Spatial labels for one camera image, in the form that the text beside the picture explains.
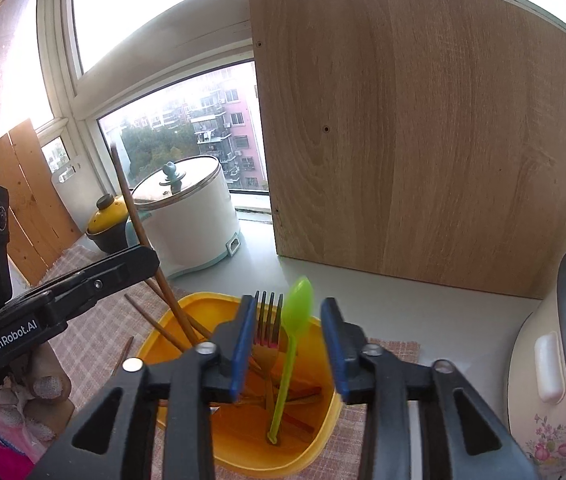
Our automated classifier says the white window frame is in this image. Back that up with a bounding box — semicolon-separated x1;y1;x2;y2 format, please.
0;0;304;201

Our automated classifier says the yellow plastic container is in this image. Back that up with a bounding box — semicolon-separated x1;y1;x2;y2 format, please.
135;292;342;478

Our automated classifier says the metal fork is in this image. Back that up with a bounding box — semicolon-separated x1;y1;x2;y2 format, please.
253;290;285;411

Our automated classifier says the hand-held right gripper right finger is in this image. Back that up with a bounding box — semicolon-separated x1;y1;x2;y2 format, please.
319;297;539;480

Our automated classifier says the white lace cloth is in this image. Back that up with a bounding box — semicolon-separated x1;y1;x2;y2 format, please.
0;382;44;461

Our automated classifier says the white plastic cutting board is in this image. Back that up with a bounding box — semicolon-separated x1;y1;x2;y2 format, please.
51;154;96;236

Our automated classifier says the green plastic spoon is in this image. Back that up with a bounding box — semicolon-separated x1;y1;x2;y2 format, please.
266;276;315;445

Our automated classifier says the white floral rice cooker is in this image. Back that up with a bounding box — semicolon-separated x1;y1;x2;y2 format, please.
506;245;566;471

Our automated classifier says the checked woven placemat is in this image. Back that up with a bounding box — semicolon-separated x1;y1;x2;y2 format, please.
38;245;421;480

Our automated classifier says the pink apartment building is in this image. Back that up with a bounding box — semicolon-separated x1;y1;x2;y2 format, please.
220;85;270;192

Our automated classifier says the wooden board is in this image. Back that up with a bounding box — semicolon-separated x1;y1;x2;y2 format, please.
0;119;84;283

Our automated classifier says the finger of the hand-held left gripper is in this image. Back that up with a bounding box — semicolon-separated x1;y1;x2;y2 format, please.
38;245;161;332

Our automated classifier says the wooden cabinet panel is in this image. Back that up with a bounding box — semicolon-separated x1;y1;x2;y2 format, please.
248;0;566;301

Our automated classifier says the person's left hand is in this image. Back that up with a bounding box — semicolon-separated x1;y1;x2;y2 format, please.
25;342;76;441

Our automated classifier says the white pot with steel lid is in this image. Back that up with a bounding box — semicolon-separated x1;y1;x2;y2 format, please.
125;155;241;281

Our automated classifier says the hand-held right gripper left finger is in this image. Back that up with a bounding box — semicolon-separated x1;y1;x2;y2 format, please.
28;294;259;480

